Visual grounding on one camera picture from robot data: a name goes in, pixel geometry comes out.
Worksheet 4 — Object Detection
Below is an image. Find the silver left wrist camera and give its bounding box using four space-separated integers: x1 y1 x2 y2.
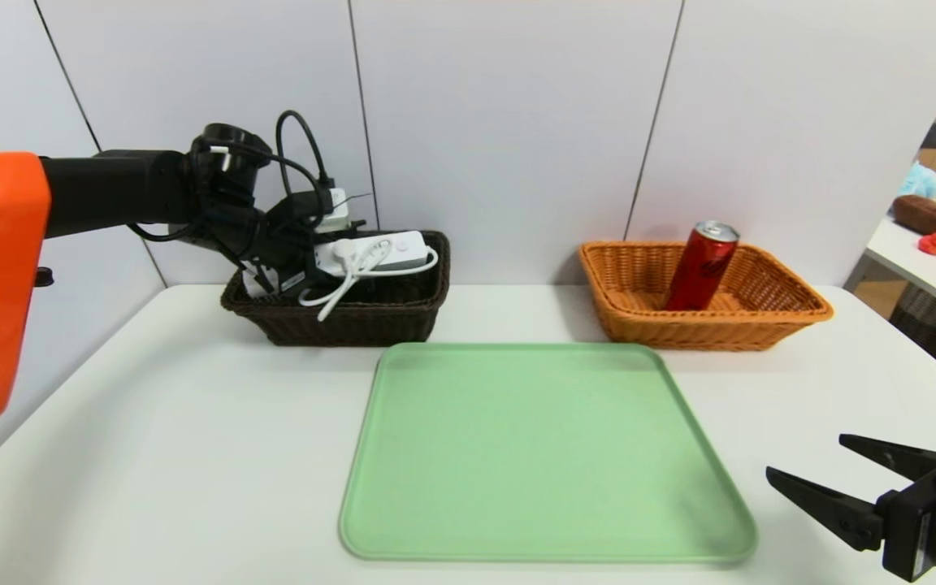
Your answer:
318 188 352 234

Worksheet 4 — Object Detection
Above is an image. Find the white side table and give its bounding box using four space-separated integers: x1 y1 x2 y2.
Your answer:
864 213 936 318

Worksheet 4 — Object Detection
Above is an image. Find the red soda can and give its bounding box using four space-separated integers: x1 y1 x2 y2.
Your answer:
663 220 741 312

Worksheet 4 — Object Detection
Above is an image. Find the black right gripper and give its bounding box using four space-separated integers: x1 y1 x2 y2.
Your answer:
765 433 936 583

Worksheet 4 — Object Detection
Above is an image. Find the light green plastic tray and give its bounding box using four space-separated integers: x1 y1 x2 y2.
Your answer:
339 341 757 563

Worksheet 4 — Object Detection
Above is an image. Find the brown plush toy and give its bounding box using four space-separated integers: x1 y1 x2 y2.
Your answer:
893 195 936 237

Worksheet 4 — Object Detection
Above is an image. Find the dark brown wicker basket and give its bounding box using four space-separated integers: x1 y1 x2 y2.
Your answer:
221 231 453 348

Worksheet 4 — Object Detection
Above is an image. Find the orange wicker basket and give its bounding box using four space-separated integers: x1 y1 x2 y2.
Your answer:
578 240 834 352

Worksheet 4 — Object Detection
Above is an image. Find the white power strip with cord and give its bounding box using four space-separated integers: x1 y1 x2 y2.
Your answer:
242 231 440 322

